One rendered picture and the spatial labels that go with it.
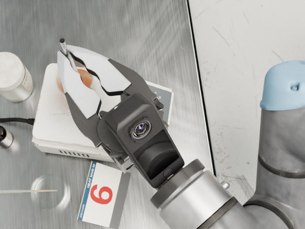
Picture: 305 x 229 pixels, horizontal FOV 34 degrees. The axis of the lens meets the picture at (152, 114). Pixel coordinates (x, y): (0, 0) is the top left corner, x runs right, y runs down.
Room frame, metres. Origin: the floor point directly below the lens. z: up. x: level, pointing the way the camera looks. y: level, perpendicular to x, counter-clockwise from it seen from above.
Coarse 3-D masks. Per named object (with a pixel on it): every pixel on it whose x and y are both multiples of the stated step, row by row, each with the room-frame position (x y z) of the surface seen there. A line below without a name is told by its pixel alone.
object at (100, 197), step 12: (96, 168) 0.12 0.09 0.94; (108, 168) 0.13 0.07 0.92; (96, 180) 0.11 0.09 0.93; (108, 180) 0.11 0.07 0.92; (96, 192) 0.09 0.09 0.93; (108, 192) 0.09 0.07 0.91; (96, 204) 0.07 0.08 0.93; (108, 204) 0.07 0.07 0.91; (84, 216) 0.05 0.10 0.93; (96, 216) 0.05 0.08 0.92
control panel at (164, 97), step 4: (152, 88) 0.25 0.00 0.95; (156, 88) 0.25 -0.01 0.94; (156, 92) 0.24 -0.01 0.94; (160, 92) 0.25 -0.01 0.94; (164, 92) 0.25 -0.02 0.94; (168, 92) 0.25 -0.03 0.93; (160, 96) 0.24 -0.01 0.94; (164, 96) 0.24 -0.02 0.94; (168, 96) 0.24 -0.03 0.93; (160, 100) 0.23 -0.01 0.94; (164, 100) 0.23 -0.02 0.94; (168, 100) 0.23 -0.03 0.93; (164, 104) 0.23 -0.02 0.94; (168, 104) 0.23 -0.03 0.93; (164, 108) 0.22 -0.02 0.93; (168, 108) 0.22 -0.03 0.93; (164, 112) 0.21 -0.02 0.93; (168, 112) 0.22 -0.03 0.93; (164, 116) 0.21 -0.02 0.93; (164, 120) 0.20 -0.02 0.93
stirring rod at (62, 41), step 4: (60, 40) 0.22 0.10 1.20; (64, 40) 0.22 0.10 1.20; (64, 44) 0.22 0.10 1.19; (64, 48) 0.22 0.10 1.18; (64, 52) 0.22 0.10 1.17; (68, 52) 0.22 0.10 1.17; (68, 56) 0.22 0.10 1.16; (72, 60) 0.22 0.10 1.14; (72, 64) 0.22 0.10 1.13; (76, 68) 0.22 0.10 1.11
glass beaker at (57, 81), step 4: (76, 64) 0.25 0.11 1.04; (80, 64) 0.25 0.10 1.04; (56, 68) 0.24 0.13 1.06; (80, 68) 0.25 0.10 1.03; (84, 68) 0.25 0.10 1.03; (56, 72) 0.24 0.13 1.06; (88, 72) 0.25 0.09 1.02; (56, 76) 0.23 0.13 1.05; (92, 76) 0.23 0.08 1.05; (56, 80) 0.22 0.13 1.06; (60, 80) 0.23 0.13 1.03; (92, 80) 0.22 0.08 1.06; (56, 84) 0.22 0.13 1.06; (60, 84) 0.23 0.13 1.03; (92, 84) 0.22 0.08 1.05; (60, 88) 0.21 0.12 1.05; (92, 88) 0.22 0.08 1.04; (96, 88) 0.23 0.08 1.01; (96, 92) 0.23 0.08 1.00; (64, 96) 0.21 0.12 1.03
